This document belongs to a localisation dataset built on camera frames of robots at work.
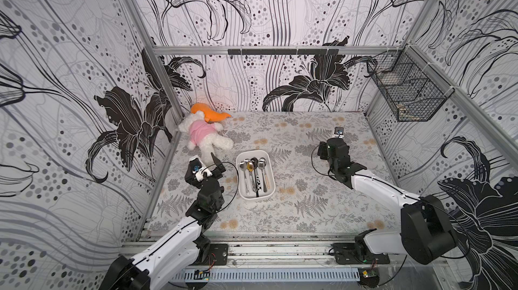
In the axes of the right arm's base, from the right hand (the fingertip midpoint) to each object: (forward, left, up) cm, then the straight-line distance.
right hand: (331, 141), depth 88 cm
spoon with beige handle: (-5, +32, -12) cm, 34 cm away
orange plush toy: (+25, +62, -9) cm, 67 cm away
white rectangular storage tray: (0, +40, -9) cm, 41 cm away
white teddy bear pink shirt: (+8, +60, -4) cm, 61 cm away
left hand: (-12, +53, +4) cm, 55 cm away
